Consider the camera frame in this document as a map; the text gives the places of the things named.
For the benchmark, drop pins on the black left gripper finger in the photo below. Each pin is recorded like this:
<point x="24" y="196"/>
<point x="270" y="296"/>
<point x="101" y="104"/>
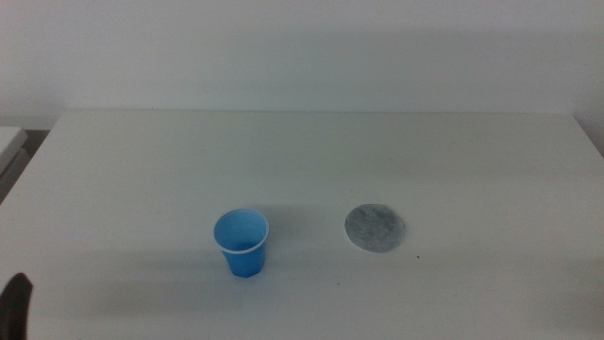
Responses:
<point x="15" y="307"/>

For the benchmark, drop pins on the blue plastic cup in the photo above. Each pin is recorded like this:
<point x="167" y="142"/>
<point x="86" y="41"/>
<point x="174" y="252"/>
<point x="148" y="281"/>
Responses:
<point x="245" y="257"/>

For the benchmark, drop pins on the round grey cup mat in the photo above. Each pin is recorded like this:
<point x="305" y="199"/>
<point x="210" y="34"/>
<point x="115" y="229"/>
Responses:
<point x="374" y="228"/>

